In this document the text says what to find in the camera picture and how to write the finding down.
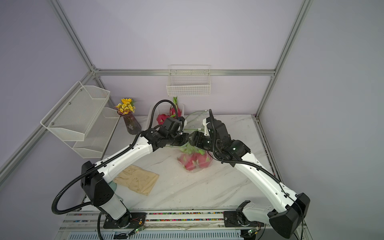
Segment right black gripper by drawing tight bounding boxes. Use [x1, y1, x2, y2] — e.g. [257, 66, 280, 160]
[188, 131, 222, 153]

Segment clear zip-top bag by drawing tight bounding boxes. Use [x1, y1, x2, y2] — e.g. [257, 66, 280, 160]
[177, 137, 213, 173]
[184, 110, 209, 134]

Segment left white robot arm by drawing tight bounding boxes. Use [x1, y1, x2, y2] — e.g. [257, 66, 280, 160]
[51, 114, 187, 221]

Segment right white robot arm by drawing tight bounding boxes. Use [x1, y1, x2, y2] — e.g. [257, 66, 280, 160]
[187, 111, 311, 239]

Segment white plastic basket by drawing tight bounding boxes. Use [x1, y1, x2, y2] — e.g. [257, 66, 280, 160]
[143, 103, 185, 130]

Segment beige work glove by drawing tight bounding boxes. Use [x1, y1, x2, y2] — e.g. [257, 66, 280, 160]
[113, 165, 159, 196]

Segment yellow flowers in vase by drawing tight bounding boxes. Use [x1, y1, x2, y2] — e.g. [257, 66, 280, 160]
[116, 98, 142, 135]

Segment green hand brush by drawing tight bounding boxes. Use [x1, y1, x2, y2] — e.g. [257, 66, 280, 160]
[109, 181, 124, 202]

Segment white mesh two-tier shelf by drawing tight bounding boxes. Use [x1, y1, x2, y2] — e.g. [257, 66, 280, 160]
[41, 82, 120, 159]

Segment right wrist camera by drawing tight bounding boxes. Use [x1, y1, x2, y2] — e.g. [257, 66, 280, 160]
[203, 117, 211, 136]

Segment white wire wall basket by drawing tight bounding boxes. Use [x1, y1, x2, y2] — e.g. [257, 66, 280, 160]
[167, 65, 211, 97]

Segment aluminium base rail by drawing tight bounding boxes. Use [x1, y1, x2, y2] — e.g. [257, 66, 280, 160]
[55, 210, 282, 240]

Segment aluminium frame struts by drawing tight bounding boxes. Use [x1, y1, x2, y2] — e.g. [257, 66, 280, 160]
[1, 1, 313, 190]

